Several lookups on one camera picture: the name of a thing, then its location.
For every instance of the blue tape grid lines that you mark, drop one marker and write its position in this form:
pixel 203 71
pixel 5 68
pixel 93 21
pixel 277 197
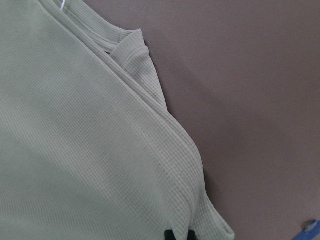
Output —
pixel 310 232

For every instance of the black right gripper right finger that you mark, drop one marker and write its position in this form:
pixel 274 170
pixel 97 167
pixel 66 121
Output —
pixel 191 235

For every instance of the white paper clothing tag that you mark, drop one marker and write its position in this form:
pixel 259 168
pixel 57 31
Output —
pixel 63 4

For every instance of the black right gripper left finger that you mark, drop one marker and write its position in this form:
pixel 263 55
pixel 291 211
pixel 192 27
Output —
pixel 169 235

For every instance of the sage green long-sleeve shirt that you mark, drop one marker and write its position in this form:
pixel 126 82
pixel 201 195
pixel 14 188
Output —
pixel 88 148

